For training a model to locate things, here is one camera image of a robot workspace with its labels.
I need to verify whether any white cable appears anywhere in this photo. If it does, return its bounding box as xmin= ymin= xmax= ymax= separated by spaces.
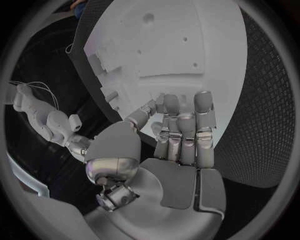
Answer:
xmin=15 ymin=84 xmax=59 ymax=109
xmin=8 ymin=81 xmax=60 ymax=111

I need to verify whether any white task board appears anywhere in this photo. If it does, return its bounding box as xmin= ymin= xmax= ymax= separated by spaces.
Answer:
xmin=83 ymin=0 xmax=249 ymax=149

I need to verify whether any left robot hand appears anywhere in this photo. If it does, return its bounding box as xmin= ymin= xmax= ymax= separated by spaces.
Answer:
xmin=83 ymin=90 xmax=227 ymax=240

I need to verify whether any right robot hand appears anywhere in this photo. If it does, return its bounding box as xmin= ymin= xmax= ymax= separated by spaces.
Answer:
xmin=66 ymin=134 xmax=93 ymax=163

